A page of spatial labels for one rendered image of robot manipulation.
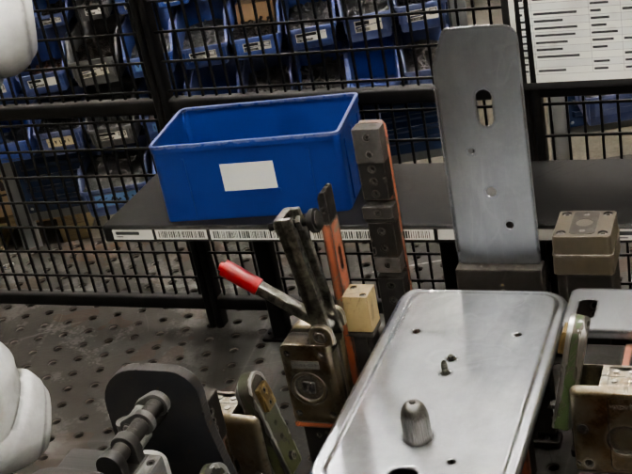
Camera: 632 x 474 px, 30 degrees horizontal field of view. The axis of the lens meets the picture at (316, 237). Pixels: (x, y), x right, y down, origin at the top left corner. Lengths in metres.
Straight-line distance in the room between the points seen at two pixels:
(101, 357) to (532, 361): 1.03
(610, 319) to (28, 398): 0.80
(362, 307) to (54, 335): 1.00
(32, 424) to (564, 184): 0.84
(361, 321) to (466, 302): 0.15
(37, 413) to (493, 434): 0.69
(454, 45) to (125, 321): 1.06
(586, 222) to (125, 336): 1.02
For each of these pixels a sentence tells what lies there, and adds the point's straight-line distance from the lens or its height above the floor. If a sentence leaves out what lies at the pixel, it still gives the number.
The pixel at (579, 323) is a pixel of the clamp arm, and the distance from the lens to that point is 1.27.
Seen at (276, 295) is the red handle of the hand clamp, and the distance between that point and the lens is 1.43.
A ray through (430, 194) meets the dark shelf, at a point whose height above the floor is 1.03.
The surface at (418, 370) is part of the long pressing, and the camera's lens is 1.44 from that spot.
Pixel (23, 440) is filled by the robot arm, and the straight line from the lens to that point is 1.71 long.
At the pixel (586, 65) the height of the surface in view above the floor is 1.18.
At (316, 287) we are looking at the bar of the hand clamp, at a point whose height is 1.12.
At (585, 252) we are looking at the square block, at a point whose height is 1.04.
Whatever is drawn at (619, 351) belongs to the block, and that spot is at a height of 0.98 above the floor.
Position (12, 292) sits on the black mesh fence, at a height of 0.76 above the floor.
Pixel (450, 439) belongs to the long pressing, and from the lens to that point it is 1.32.
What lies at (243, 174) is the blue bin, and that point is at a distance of 1.80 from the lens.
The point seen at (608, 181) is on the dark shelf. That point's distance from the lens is 1.78.
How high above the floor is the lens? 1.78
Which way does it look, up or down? 26 degrees down
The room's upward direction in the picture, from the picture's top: 11 degrees counter-clockwise
